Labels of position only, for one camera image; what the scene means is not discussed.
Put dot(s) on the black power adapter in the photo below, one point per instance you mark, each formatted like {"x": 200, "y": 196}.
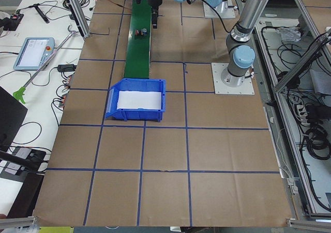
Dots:
{"x": 66, "y": 67}

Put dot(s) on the red push button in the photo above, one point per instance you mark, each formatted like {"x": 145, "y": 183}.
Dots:
{"x": 141, "y": 33}

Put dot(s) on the blue bin left side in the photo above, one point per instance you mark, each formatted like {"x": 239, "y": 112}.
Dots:
{"x": 142, "y": 85}

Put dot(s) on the green conveyor belt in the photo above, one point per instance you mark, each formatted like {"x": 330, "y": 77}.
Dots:
{"x": 138, "y": 49}

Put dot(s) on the aluminium frame post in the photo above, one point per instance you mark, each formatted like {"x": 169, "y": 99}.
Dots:
{"x": 79, "y": 17}

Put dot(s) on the blue teach pendant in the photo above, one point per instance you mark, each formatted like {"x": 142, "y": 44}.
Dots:
{"x": 34, "y": 52}

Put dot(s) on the green handled reacher tool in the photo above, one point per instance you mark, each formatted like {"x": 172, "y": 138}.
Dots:
{"x": 18, "y": 95}

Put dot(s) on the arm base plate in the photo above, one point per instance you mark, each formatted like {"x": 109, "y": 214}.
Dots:
{"x": 219, "y": 10}
{"x": 226, "y": 84}

